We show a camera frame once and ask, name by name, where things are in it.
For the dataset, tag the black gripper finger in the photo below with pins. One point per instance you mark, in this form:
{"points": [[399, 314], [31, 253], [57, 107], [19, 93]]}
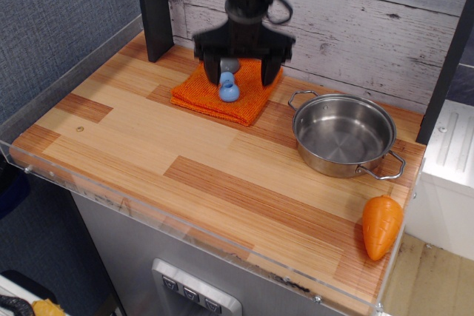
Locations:
{"points": [[212, 68], [269, 70]]}

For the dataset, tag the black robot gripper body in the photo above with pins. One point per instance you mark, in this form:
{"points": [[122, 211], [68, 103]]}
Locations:
{"points": [[235, 40]]}

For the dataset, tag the blue and grey toy spoon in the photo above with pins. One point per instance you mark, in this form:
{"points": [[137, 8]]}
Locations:
{"points": [[228, 90]]}

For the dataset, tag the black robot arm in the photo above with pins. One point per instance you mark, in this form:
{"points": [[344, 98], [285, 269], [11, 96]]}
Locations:
{"points": [[252, 11]]}

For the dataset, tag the orange folded cloth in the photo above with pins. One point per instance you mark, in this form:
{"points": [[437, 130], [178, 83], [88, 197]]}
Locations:
{"points": [[200, 95]]}

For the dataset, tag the stainless steel pot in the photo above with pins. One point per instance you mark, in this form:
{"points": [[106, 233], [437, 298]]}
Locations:
{"points": [[344, 136]]}

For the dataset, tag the clear acrylic table guard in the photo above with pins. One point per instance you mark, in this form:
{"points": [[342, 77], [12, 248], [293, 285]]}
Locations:
{"points": [[117, 135]]}

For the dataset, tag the orange plastic toy carrot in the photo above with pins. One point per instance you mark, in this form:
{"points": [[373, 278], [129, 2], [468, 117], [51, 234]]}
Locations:
{"points": [[381, 222]]}

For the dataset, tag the silver toy appliance front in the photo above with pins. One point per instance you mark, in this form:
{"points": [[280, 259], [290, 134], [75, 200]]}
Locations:
{"points": [[276, 256]]}

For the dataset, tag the white ribbed box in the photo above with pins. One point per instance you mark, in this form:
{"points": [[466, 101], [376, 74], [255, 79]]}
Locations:
{"points": [[441, 211]]}

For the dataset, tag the silver dispenser button panel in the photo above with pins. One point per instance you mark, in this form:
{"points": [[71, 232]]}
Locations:
{"points": [[193, 289]]}

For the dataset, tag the yellow black object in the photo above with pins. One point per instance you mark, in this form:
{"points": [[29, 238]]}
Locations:
{"points": [[47, 308]]}

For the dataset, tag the dark left vertical post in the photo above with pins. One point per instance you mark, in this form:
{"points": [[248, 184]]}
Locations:
{"points": [[157, 27]]}

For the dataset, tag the dark vertical post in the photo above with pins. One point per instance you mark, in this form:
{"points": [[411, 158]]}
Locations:
{"points": [[157, 27], [451, 62]]}

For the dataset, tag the dark right vertical post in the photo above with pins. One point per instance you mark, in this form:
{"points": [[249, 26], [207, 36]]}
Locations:
{"points": [[451, 62]]}

